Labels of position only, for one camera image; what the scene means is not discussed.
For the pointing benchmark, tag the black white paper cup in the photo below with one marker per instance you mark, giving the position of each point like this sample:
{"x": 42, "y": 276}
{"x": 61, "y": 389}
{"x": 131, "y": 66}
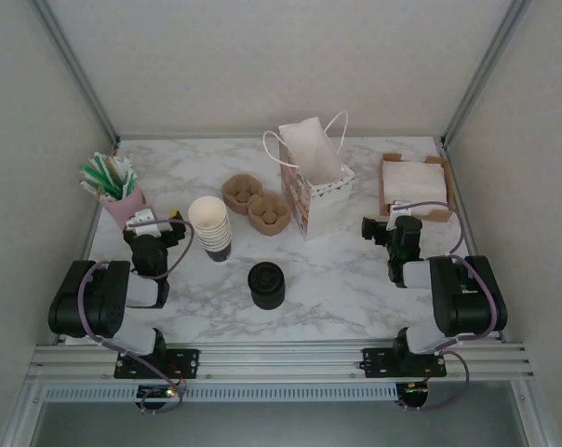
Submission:
{"x": 206, "y": 212}

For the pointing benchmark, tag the stack of paper cups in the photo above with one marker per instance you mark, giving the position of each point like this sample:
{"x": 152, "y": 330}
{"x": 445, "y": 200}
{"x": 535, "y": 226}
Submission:
{"x": 216, "y": 247}

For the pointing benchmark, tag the printed white paper bag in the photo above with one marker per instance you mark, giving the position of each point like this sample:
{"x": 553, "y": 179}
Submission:
{"x": 327, "y": 205}

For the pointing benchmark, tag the stack of black lids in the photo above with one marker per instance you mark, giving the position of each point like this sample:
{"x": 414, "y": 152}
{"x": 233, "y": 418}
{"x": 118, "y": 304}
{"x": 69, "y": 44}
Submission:
{"x": 267, "y": 300}

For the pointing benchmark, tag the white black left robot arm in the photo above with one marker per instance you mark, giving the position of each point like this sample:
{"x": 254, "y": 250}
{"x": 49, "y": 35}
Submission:
{"x": 90, "y": 298}

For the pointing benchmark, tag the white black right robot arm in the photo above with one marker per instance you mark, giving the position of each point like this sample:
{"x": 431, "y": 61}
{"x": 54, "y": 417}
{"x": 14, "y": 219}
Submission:
{"x": 467, "y": 298}

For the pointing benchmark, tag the brown cardboard tray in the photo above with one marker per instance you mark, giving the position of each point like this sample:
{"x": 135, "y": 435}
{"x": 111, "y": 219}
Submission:
{"x": 437, "y": 215}

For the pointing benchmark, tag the pink straw holder cup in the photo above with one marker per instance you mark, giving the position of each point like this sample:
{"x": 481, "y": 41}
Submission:
{"x": 123, "y": 209}

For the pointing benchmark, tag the white napkin stack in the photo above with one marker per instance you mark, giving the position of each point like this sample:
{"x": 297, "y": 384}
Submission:
{"x": 416, "y": 184}

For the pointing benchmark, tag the white wrapped straw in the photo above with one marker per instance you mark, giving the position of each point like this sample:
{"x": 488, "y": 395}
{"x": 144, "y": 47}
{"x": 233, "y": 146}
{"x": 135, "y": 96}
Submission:
{"x": 91, "y": 188}
{"x": 129, "y": 174}
{"x": 118, "y": 167}

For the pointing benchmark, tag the green straw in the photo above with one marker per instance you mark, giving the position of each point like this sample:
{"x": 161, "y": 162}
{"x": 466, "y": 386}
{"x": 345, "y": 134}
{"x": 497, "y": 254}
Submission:
{"x": 95, "y": 177}
{"x": 105, "y": 172}

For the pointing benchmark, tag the green controller circuit board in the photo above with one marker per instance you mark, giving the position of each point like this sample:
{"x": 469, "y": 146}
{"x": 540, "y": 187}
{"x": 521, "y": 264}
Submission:
{"x": 416, "y": 390}
{"x": 155, "y": 392}

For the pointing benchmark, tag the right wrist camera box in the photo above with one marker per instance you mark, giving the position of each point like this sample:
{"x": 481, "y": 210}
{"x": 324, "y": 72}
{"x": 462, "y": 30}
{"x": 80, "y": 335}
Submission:
{"x": 399, "y": 207}

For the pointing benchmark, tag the aluminium table edge rail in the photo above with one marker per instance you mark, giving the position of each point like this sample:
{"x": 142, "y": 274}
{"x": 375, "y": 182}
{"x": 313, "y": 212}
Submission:
{"x": 471, "y": 242}
{"x": 89, "y": 242}

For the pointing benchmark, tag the wide aluminium base rail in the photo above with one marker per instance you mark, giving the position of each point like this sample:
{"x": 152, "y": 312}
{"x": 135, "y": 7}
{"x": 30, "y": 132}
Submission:
{"x": 281, "y": 363}

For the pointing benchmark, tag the aluminium frame post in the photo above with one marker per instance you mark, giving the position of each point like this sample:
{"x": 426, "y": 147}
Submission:
{"x": 483, "y": 65}
{"x": 76, "y": 65}

